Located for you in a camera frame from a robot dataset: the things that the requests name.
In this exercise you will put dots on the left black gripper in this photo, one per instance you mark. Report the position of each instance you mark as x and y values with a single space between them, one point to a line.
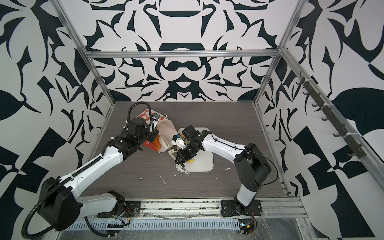
153 134

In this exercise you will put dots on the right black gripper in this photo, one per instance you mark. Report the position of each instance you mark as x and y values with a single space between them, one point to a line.
183 157

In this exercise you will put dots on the red white paper bag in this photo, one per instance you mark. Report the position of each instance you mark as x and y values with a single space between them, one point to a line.
166 129

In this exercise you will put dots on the orange fake croissant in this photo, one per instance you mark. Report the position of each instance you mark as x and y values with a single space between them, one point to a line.
162 143

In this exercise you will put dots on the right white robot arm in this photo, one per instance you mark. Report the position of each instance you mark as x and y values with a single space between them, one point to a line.
251 166

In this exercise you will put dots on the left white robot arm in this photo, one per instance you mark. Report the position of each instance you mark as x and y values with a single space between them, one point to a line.
66 204

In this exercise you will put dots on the small electronics board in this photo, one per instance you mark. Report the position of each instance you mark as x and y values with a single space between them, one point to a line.
247 226

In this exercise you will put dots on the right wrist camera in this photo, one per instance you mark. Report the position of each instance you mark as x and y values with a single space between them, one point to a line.
178 141

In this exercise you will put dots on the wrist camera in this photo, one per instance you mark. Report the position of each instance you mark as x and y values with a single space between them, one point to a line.
155 117
178 141

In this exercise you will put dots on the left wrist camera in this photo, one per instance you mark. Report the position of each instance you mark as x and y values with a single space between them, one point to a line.
155 117

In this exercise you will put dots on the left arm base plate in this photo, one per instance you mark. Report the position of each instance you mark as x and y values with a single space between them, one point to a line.
124 209

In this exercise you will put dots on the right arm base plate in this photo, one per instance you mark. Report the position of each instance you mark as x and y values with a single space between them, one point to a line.
233 208

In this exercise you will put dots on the white slotted cable duct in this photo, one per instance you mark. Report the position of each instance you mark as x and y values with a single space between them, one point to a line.
168 224

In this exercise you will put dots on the aluminium cage frame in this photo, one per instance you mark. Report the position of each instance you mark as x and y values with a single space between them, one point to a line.
371 161

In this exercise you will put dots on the grey wall hook rack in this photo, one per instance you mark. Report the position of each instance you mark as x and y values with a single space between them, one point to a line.
333 115

